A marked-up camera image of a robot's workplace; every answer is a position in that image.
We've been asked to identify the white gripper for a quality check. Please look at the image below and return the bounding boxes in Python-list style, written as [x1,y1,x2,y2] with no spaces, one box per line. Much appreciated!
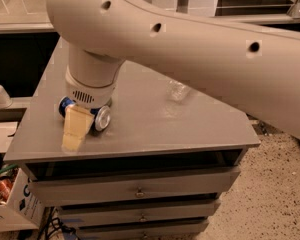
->
[62,69,116,151]

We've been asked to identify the blue pepsi can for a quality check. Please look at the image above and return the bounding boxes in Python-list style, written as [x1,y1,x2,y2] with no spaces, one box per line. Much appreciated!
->
[58,96,111,132]

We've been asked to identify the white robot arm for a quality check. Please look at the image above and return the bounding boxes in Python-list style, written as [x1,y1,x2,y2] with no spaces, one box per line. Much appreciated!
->
[46,0,300,140]

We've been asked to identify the grey drawer cabinet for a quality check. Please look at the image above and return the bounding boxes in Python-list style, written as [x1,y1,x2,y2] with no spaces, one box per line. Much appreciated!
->
[5,40,259,240]

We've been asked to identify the clear plastic water bottle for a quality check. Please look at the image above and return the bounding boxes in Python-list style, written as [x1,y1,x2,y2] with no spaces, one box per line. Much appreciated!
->
[167,80,191,102]

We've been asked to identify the orange snack bag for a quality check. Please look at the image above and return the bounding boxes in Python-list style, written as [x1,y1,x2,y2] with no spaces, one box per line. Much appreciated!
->
[0,178,13,203]

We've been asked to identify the white cardboard box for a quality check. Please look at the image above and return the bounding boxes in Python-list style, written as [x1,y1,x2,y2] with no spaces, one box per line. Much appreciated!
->
[0,170,44,232]

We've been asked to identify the black floor cables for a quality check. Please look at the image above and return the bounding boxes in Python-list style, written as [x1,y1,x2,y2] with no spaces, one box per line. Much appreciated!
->
[36,207,81,240]

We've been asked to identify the metal railing frame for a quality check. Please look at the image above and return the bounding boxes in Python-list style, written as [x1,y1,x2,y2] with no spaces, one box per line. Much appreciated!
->
[0,0,300,31]

